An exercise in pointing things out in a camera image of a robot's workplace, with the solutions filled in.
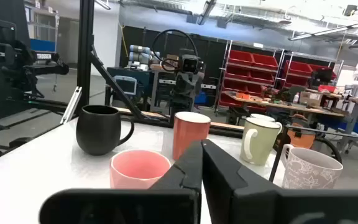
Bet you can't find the cluttered wooden workbench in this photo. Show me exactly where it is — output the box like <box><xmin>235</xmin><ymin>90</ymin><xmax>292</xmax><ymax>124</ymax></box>
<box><xmin>222</xmin><ymin>90</ymin><xmax>347</xmax><ymax>125</ymax></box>

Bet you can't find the dark blue equipment cabinet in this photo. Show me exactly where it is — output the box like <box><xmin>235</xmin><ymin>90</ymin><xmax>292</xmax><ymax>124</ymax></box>
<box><xmin>106</xmin><ymin>66</ymin><xmax>155</xmax><ymax>108</ymax></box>

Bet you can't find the pink ceramic mug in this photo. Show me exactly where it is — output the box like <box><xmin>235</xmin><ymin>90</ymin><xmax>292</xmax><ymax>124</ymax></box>
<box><xmin>109</xmin><ymin>149</ymin><xmax>172</xmax><ymax>190</ymax></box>

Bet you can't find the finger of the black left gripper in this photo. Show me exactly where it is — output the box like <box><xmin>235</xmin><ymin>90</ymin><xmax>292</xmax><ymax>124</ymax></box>
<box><xmin>174</xmin><ymin>93</ymin><xmax>185</xmax><ymax>112</ymax></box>
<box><xmin>183</xmin><ymin>93</ymin><xmax>195</xmax><ymax>112</ymax></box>

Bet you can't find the orange shop vacuum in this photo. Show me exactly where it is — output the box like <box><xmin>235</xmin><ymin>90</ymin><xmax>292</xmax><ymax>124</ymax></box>
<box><xmin>286</xmin><ymin>123</ymin><xmax>317</xmax><ymax>150</ymax></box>

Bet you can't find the pale green mug white handle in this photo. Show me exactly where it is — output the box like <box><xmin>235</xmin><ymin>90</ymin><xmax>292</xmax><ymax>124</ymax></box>
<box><xmin>239</xmin><ymin>117</ymin><xmax>283</xmax><ymax>167</ymax></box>

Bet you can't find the black computer monitor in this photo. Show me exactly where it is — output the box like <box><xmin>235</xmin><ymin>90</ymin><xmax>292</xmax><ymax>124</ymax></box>
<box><xmin>310</xmin><ymin>67</ymin><xmax>334</xmax><ymax>90</ymax></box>

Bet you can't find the salmon red mug white interior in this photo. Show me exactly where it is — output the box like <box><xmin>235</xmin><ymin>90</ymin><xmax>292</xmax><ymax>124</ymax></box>
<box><xmin>172</xmin><ymin>111</ymin><xmax>212</xmax><ymax>161</ymax></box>

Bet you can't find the grey floral patterned mug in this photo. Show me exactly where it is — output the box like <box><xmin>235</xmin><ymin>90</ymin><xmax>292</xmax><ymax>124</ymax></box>
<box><xmin>280</xmin><ymin>143</ymin><xmax>344</xmax><ymax>190</ymax></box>

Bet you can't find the brown cardboard box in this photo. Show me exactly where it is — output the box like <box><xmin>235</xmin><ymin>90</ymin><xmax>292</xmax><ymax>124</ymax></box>
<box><xmin>299</xmin><ymin>91</ymin><xmax>323</xmax><ymax>108</ymax></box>

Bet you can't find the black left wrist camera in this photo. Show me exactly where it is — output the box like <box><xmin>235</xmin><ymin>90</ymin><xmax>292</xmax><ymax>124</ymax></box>
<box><xmin>178</xmin><ymin>54</ymin><xmax>203</xmax><ymax>75</ymax></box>

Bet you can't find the matte black round mug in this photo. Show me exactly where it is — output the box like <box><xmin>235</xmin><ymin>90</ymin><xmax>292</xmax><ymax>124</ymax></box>
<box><xmin>75</xmin><ymin>105</ymin><xmax>135</xmax><ymax>156</ymax></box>

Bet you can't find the metal rack with red bins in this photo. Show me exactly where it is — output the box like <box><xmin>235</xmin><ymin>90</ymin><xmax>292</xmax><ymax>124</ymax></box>
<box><xmin>218</xmin><ymin>39</ymin><xmax>284</xmax><ymax>113</ymax></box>
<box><xmin>280</xmin><ymin>51</ymin><xmax>344</xmax><ymax>91</ymax></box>

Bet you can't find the black vacuum hose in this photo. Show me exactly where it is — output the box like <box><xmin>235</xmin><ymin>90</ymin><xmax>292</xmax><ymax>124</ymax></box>
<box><xmin>315</xmin><ymin>136</ymin><xmax>344</xmax><ymax>165</ymax></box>

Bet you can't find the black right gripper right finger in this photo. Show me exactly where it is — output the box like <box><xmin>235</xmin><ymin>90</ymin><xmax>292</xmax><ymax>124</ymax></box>
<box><xmin>202</xmin><ymin>139</ymin><xmax>358</xmax><ymax>224</ymax></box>

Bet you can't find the black left wrist camera cable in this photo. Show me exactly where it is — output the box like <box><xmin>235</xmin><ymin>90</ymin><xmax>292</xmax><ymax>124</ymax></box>
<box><xmin>151</xmin><ymin>29</ymin><xmax>199</xmax><ymax>73</ymax></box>

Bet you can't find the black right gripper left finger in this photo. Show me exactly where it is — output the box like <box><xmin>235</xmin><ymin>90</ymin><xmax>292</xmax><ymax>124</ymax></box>
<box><xmin>39</xmin><ymin>140</ymin><xmax>203</xmax><ymax>224</ymax></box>

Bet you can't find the teach pendant with screen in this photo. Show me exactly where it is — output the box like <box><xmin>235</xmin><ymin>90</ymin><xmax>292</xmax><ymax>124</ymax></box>
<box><xmin>113</xmin><ymin>75</ymin><xmax>138</xmax><ymax>96</ymax></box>

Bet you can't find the blue wall board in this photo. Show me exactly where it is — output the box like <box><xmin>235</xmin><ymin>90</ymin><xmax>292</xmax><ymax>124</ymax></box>
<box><xmin>29</xmin><ymin>37</ymin><xmax>57</xmax><ymax>53</ymax></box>

